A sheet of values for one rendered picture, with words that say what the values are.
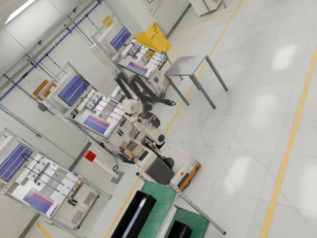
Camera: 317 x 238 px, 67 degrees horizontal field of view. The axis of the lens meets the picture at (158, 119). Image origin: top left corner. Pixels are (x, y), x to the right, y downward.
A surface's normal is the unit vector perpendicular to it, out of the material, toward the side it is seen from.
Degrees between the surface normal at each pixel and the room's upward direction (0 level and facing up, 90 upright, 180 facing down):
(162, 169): 90
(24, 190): 47
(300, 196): 0
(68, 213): 90
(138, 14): 90
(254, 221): 0
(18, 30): 90
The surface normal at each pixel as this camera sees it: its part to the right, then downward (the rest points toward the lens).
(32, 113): 0.67, 0.00
